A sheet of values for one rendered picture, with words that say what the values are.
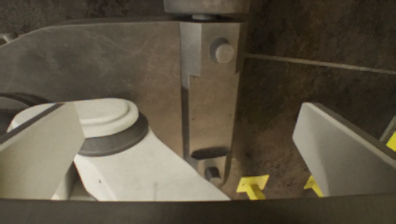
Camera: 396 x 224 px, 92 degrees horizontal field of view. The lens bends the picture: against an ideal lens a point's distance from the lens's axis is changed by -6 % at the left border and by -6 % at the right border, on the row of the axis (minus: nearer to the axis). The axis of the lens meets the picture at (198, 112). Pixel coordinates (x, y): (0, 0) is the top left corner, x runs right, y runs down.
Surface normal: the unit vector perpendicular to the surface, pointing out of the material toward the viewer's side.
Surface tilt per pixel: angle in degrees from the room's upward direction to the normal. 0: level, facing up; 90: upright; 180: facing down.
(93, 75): 0
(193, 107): 0
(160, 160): 90
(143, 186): 90
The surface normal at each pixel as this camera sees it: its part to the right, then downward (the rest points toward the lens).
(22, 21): 0.22, 0.48
